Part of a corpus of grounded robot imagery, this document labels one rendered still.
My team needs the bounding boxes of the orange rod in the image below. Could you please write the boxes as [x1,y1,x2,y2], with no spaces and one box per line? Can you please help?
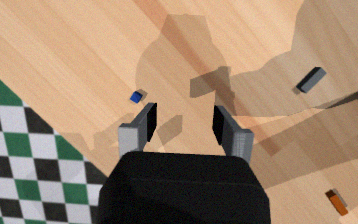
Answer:
[325,190,349,216]

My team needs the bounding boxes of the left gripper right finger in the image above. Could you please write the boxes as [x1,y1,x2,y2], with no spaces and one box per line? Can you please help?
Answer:
[212,105,255,166]

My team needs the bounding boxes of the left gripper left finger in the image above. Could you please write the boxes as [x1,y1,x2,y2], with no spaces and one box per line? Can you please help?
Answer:
[118,102,157,160]

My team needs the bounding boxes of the grey rectangular block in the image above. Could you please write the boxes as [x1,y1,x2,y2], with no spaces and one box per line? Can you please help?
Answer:
[296,67,327,94]

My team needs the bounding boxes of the small blue cube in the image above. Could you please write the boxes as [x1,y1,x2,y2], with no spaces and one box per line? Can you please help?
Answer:
[130,91,143,104]

